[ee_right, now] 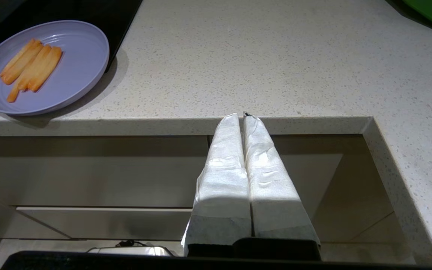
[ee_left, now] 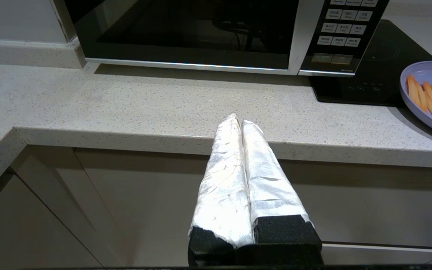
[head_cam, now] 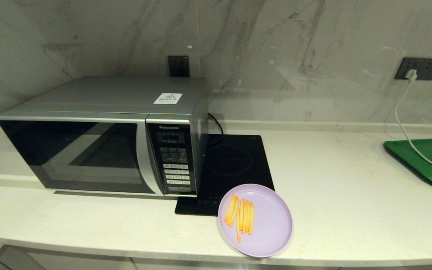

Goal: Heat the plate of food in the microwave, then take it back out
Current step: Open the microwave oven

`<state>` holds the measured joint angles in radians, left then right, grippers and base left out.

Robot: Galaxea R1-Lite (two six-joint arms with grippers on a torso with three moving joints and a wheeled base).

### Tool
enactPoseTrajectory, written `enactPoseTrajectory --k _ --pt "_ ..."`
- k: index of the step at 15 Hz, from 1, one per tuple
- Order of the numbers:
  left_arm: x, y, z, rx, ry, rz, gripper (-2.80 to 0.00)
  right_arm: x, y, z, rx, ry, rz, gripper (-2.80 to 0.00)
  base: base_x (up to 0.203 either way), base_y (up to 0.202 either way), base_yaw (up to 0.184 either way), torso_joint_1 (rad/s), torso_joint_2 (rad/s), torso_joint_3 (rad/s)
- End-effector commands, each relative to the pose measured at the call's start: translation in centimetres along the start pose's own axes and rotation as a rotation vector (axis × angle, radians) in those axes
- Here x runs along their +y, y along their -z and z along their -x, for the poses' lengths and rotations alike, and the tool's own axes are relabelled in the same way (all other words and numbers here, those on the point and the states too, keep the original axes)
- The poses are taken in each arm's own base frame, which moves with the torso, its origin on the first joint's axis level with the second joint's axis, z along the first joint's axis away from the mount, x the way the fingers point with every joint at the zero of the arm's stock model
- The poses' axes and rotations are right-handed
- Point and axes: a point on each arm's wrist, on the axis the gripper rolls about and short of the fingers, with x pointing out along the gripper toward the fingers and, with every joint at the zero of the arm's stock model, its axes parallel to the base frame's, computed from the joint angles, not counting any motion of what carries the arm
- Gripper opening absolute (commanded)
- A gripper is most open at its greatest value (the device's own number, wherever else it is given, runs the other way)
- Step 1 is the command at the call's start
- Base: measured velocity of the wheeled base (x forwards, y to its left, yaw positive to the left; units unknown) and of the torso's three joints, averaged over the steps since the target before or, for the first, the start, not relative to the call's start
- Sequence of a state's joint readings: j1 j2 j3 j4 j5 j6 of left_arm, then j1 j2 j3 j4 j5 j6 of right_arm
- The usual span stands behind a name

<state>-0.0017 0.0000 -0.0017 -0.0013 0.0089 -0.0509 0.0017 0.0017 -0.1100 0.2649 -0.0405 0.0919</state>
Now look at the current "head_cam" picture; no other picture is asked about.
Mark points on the wide black wall socket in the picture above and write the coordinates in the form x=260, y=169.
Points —
x=428, y=68

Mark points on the small black wall socket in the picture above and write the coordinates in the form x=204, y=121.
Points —
x=179, y=66

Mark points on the purple round plate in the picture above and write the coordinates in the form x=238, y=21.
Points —
x=272, y=225

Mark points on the silver Panasonic microwave oven body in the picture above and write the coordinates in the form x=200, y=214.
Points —
x=107, y=93

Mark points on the dark glass microwave door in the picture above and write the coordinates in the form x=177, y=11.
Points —
x=69, y=157

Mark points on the white power plug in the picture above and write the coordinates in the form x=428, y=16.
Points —
x=411, y=75

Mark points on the long thin orange french fry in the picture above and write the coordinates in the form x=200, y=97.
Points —
x=238, y=233

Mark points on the black induction cooktop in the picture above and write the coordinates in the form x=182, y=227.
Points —
x=234, y=161

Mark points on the white warning sticker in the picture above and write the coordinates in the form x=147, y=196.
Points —
x=168, y=98

